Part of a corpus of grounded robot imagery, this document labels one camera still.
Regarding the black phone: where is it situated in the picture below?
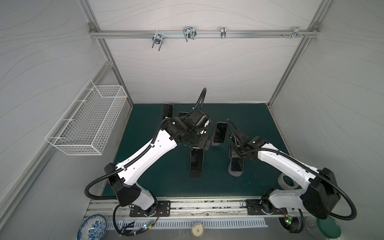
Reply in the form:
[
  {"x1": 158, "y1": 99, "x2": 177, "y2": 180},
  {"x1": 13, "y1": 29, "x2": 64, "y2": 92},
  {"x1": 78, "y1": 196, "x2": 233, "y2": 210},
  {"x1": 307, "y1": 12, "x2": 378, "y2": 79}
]
[
  {"x1": 230, "y1": 158, "x2": 244, "y2": 173},
  {"x1": 178, "y1": 112, "x2": 188, "y2": 118},
  {"x1": 190, "y1": 148, "x2": 204, "y2": 172},
  {"x1": 213, "y1": 122, "x2": 228, "y2": 144},
  {"x1": 162, "y1": 104, "x2": 174, "y2": 119}
]

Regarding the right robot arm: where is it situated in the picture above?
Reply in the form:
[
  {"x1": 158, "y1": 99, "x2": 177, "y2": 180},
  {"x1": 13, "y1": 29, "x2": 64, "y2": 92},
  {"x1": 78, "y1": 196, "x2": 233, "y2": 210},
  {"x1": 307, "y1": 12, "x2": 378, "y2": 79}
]
[{"x1": 230, "y1": 134, "x2": 341, "y2": 220}]

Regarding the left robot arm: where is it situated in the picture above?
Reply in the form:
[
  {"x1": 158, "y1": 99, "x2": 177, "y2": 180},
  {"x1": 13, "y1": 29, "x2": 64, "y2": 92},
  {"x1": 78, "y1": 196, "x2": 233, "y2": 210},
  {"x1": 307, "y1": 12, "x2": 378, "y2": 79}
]
[{"x1": 104, "y1": 109, "x2": 210, "y2": 212}]

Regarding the black phone on grey stand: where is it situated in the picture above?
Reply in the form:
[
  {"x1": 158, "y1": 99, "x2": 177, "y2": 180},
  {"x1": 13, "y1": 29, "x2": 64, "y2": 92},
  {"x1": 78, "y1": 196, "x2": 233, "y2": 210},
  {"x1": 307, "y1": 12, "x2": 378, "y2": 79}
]
[{"x1": 213, "y1": 122, "x2": 228, "y2": 144}]

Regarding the grey round phone stand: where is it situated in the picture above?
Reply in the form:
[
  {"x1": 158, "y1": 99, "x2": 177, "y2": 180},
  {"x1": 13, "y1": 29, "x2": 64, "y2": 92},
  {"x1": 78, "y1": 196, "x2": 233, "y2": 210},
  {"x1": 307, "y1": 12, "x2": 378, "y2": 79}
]
[{"x1": 228, "y1": 165, "x2": 243, "y2": 177}]

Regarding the small round beige container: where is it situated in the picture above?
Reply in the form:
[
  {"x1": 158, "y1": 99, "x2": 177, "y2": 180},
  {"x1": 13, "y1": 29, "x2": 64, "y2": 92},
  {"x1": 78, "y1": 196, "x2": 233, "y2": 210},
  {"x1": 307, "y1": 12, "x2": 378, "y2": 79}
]
[{"x1": 191, "y1": 222, "x2": 205, "y2": 238}]

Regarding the metal u-bolt clamp middle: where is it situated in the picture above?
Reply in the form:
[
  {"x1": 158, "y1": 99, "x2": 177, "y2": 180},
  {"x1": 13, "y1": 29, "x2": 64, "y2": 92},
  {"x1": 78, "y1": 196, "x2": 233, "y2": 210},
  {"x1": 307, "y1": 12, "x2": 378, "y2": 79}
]
[{"x1": 183, "y1": 27, "x2": 197, "y2": 42}]

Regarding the metal u-bolt clamp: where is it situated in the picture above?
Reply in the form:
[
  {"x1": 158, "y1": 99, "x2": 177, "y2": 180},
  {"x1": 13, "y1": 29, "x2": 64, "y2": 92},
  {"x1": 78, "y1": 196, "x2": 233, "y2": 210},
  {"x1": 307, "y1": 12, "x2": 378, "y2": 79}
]
[
  {"x1": 183, "y1": 27, "x2": 197, "y2": 42},
  {"x1": 152, "y1": 33, "x2": 164, "y2": 51}
]

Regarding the metal u-bolt clamp left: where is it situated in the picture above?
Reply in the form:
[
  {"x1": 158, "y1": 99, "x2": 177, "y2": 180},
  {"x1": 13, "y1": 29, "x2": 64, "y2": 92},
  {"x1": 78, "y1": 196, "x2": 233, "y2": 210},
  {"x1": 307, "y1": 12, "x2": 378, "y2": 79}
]
[{"x1": 152, "y1": 33, "x2": 164, "y2": 51}]

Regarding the metal clamp small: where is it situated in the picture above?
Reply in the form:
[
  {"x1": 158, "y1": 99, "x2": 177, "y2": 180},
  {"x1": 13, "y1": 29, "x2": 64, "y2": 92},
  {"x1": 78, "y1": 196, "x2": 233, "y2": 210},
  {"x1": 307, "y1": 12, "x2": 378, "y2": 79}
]
[{"x1": 221, "y1": 27, "x2": 227, "y2": 39}]

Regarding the green lid clear jar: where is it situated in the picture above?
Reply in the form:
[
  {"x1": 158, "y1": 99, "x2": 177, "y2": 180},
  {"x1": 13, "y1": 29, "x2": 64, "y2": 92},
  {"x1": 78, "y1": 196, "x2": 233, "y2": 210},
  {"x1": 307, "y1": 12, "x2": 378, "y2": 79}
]
[{"x1": 305, "y1": 216, "x2": 342, "y2": 240}]

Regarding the blue white ceramic plate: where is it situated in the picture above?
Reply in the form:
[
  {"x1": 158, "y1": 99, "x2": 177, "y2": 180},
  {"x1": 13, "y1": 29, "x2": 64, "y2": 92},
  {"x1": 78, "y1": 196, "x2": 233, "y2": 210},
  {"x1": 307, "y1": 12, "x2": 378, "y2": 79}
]
[{"x1": 77, "y1": 214, "x2": 107, "y2": 240}]

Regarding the aluminium top crossbar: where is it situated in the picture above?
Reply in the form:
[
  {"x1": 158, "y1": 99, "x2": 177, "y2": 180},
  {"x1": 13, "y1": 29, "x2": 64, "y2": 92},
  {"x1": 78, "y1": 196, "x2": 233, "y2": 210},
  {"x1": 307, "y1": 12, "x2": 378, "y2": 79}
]
[{"x1": 90, "y1": 29, "x2": 321, "y2": 39}]

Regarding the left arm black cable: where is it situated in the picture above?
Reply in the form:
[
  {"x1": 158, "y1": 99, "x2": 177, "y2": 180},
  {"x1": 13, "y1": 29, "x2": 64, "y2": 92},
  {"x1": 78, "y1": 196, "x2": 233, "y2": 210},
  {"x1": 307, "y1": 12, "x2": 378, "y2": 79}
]
[{"x1": 84, "y1": 87, "x2": 208, "y2": 236}]

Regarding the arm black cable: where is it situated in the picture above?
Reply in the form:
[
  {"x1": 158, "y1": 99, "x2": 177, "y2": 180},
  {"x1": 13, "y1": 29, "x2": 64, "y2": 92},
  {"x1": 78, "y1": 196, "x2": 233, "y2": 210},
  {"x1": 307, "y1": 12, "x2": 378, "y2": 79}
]
[
  {"x1": 84, "y1": 87, "x2": 208, "y2": 236},
  {"x1": 226, "y1": 118, "x2": 358, "y2": 235}
]

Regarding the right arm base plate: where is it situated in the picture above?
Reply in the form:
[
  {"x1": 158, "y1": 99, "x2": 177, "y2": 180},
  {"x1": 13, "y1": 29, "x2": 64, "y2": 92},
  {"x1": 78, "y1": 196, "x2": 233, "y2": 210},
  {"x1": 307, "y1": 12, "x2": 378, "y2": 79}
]
[{"x1": 245, "y1": 199, "x2": 283, "y2": 216}]

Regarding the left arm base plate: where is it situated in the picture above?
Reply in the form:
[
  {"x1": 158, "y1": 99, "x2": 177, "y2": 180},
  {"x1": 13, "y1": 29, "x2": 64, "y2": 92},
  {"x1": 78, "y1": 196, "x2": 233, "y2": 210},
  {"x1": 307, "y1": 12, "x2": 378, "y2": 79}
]
[{"x1": 129, "y1": 200, "x2": 171, "y2": 218}]

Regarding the white vented cable duct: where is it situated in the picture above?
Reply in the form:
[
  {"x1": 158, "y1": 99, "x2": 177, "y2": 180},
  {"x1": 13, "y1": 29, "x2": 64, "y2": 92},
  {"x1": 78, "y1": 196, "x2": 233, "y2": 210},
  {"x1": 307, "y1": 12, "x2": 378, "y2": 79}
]
[{"x1": 107, "y1": 218, "x2": 268, "y2": 231}]

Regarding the white wire basket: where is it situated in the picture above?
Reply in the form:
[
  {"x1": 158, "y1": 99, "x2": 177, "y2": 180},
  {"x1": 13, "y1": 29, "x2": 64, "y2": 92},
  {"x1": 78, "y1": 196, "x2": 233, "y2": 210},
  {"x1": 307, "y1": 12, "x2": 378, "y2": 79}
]
[{"x1": 45, "y1": 80, "x2": 127, "y2": 156}]

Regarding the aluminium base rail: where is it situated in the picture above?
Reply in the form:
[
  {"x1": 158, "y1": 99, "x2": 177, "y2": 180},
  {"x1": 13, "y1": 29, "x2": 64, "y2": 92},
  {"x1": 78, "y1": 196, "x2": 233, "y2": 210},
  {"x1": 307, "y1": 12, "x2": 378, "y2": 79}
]
[{"x1": 85, "y1": 196, "x2": 329, "y2": 221}]

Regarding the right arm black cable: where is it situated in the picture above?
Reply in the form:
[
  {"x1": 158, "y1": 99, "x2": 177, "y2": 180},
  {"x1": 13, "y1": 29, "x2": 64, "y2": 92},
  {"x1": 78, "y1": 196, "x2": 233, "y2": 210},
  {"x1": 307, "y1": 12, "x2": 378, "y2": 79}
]
[{"x1": 226, "y1": 118, "x2": 358, "y2": 235}]

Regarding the metal bracket right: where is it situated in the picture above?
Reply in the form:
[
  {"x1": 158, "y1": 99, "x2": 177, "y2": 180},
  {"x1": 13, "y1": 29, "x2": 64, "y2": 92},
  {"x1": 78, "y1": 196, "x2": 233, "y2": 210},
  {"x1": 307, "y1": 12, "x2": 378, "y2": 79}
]
[{"x1": 282, "y1": 27, "x2": 309, "y2": 39}]

